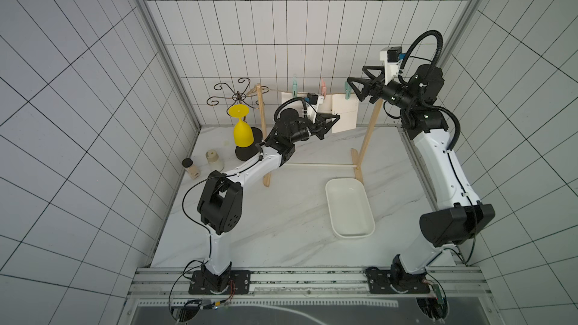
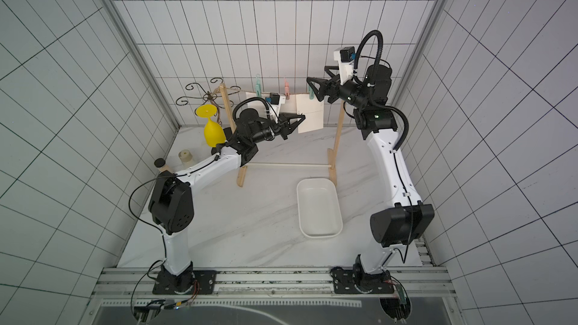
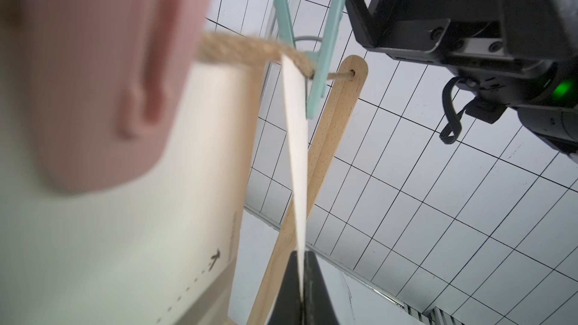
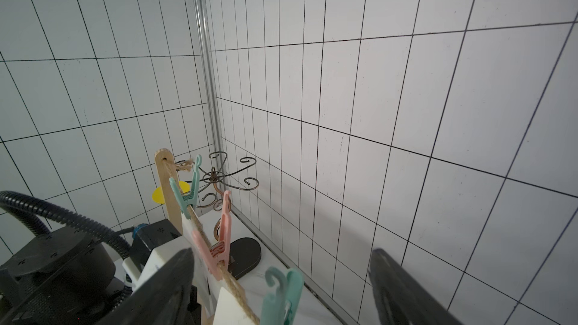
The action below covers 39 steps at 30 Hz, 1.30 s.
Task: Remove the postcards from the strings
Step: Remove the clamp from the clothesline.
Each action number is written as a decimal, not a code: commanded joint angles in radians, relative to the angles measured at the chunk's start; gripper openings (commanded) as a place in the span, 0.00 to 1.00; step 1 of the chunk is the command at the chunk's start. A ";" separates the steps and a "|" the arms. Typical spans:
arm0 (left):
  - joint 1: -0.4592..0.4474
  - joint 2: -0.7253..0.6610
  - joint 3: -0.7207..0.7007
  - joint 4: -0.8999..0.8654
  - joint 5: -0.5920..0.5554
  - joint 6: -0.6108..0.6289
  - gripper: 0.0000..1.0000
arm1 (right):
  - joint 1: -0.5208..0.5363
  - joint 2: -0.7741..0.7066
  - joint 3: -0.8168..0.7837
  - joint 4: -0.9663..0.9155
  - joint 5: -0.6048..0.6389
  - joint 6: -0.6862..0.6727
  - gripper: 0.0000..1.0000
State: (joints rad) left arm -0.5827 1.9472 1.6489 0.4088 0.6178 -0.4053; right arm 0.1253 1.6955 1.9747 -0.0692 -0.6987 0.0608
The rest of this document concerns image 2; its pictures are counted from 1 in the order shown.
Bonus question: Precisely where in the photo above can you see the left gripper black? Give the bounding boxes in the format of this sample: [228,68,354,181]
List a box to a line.
[252,112,307,142]

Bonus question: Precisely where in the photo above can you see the white postcard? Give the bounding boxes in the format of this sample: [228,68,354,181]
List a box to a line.
[246,99,272,118]
[273,94,297,114]
[296,94,325,134]

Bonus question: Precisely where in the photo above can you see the pink clothespin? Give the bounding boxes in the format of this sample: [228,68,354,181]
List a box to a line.
[284,80,290,101]

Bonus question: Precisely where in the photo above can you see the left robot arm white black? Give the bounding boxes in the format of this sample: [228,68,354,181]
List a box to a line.
[148,108,306,295]

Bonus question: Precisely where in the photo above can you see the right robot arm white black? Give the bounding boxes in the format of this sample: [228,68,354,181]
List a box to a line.
[306,64,434,294]

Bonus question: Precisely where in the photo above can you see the wooden clothesline rack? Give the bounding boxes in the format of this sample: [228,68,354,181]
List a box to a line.
[213,81,345,187]

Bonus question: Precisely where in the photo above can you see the yellow plastic wine glass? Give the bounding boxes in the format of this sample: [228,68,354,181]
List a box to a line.
[195,103,226,147]

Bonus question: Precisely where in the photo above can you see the white rectangular tray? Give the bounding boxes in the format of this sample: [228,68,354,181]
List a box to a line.
[297,178,343,239]

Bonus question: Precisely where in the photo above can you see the cream small jar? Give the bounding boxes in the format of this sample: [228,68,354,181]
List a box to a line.
[179,150,196,169]

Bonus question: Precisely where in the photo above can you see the wooden jar black lid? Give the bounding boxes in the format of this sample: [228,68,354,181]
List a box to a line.
[154,158,172,172]

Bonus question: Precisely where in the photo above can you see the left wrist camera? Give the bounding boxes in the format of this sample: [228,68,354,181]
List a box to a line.
[266,93,286,122]

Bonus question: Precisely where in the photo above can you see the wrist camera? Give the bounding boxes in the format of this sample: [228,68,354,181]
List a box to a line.
[334,46,355,85]
[266,93,286,122]

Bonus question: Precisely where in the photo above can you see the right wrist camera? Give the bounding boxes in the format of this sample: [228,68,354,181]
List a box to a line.
[334,46,355,85]

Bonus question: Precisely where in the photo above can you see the twine string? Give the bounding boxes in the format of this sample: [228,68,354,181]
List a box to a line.
[211,83,317,99]

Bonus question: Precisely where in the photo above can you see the black wire glass holder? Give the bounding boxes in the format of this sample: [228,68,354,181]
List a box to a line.
[175,82,225,133]

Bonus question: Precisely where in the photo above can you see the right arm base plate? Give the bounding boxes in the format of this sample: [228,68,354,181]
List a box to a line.
[330,267,395,295]

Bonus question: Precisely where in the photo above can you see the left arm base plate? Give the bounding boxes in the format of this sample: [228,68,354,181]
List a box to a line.
[152,268,218,295]

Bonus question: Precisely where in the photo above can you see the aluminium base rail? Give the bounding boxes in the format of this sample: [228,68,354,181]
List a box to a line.
[93,267,457,300]

